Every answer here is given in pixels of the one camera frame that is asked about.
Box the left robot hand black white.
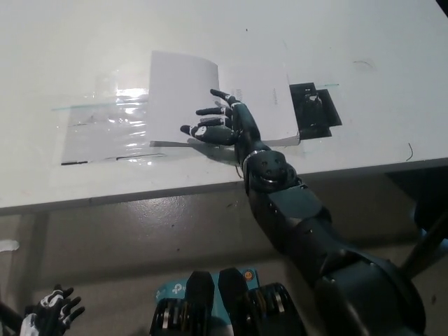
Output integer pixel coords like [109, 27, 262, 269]
[20, 284, 86, 336]

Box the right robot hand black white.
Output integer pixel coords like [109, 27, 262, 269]
[179, 89, 273, 165]

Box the white softcover manual book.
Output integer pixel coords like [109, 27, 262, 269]
[148, 50, 302, 148]

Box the robot torso black teal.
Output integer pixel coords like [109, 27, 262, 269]
[149, 267, 306, 336]

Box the dark desk underframe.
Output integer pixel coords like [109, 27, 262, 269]
[384, 167, 448, 218]

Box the laminated paper sheet clear plastic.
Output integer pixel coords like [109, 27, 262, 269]
[59, 75, 167, 167]

